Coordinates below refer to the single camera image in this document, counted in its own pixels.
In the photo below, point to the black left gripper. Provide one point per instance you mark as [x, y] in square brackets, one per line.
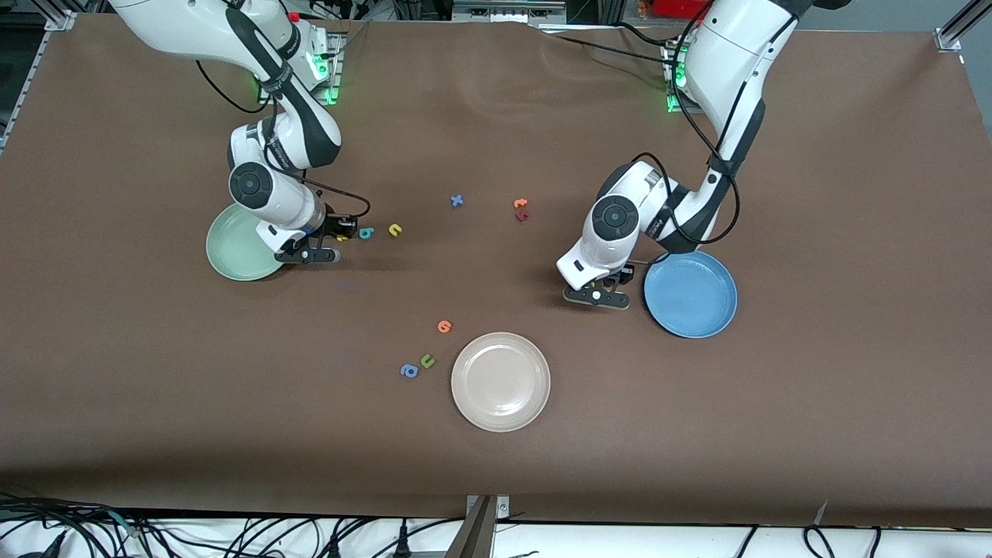
[625, 273]

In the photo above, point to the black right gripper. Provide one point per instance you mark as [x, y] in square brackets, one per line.
[335, 225]

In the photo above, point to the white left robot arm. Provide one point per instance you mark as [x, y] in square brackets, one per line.
[736, 46]

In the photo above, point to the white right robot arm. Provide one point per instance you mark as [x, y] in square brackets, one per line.
[194, 23]

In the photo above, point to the blue plate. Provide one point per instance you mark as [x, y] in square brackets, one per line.
[697, 302]

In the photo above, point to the green plate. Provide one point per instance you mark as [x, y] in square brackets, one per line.
[232, 256]

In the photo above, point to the blue foam letter a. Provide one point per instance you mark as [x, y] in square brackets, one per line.
[409, 371]

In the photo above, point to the beige plate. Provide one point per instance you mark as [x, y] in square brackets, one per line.
[501, 382]

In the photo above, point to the brown table cover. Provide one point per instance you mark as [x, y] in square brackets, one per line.
[496, 465]

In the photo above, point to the grey metal rack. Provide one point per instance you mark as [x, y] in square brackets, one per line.
[504, 9]

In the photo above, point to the red box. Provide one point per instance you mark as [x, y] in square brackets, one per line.
[678, 8]

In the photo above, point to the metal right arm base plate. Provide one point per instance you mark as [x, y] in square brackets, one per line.
[338, 62]

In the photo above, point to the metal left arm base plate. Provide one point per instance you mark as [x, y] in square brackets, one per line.
[671, 110]

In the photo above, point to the grey metal bracket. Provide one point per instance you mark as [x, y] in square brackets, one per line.
[477, 535]

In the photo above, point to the aluminium frame corner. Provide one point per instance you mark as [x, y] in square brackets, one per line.
[60, 21]
[949, 39]

